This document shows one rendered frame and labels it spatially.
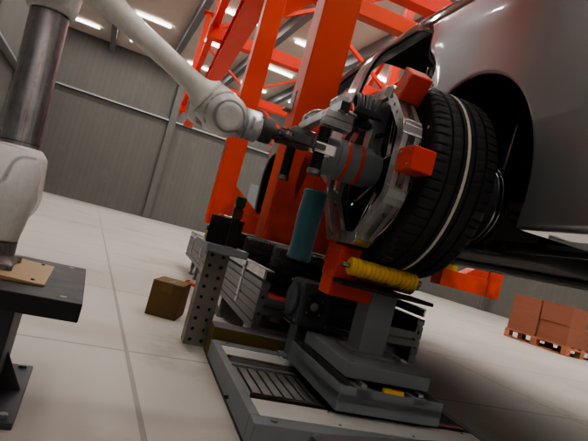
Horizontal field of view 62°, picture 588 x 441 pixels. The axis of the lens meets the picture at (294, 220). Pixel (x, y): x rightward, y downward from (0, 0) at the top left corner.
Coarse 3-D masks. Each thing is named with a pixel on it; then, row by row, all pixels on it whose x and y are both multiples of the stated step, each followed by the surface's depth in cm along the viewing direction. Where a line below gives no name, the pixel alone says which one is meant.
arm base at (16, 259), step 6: (0, 246) 111; (6, 246) 113; (12, 246) 115; (0, 252) 112; (6, 252) 113; (12, 252) 115; (0, 258) 110; (6, 258) 112; (12, 258) 116; (18, 258) 123; (0, 264) 109; (6, 264) 109; (12, 264) 111; (6, 270) 109
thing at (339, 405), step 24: (312, 360) 168; (312, 384) 163; (336, 384) 147; (360, 384) 147; (384, 384) 168; (336, 408) 143; (360, 408) 146; (384, 408) 148; (408, 408) 150; (432, 408) 153
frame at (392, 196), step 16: (384, 96) 165; (400, 112) 150; (352, 128) 187; (400, 128) 147; (416, 128) 146; (400, 144) 145; (416, 144) 146; (400, 176) 148; (336, 192) 194; (384, 192) 145; (400, 192) 145; (336, 208) 190; (384, 208) 153; (336, 224) 186; (368, 224) 152; (384, 224) 152; (336, 240) 171; (352, 240) 158; (368, 240) 157
